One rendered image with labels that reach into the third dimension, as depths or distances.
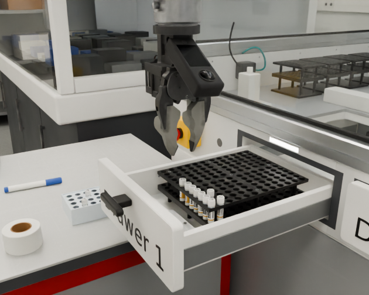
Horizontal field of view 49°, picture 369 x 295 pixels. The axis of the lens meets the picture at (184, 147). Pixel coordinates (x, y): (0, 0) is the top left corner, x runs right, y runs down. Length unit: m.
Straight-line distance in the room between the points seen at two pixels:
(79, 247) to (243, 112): 0.45
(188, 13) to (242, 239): 0.36
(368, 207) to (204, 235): 0.27
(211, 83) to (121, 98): 0.94
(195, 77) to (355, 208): 0.35
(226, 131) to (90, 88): 0.63
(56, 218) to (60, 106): 0.58
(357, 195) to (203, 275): 0.45
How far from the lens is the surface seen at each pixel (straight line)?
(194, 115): 0.68
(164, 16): 0.64
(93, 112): 1.48
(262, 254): 0.99
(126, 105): 1.52
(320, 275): 0.88
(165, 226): 0.57
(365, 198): 0.72
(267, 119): 0.86
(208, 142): 1.06
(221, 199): 0.66
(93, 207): 0.90
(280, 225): 0.71
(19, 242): 0.83
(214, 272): 1.04
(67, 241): 0.86
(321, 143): 0.78
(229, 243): 0.65
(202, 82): 0.58
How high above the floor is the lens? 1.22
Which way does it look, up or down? 20 degrees down
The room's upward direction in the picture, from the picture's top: straight up
